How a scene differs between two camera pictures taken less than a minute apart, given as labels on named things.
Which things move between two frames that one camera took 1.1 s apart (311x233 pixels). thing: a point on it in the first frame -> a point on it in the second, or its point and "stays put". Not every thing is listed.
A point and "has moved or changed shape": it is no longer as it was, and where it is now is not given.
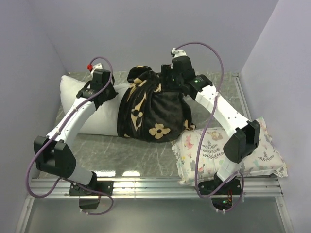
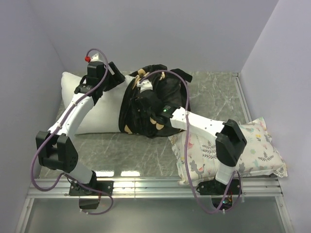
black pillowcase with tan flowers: [149, 111] has moved or changed shape
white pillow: [104, 120] stays put
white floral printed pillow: [266, 159] stays put
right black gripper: [166, 71] -> [139, 102]
